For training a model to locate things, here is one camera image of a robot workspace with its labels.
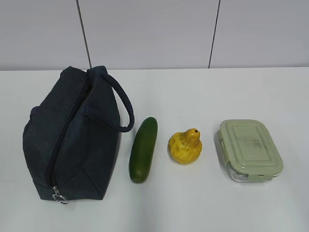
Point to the green cucumber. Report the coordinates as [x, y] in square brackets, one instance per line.
[142, 150]

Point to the yellow pear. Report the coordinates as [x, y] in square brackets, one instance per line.
[185, 147]

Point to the dark blue lunch bag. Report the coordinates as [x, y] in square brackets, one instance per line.
[70, 142]

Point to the green lidded glass container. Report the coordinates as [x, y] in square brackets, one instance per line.
[247, 152]

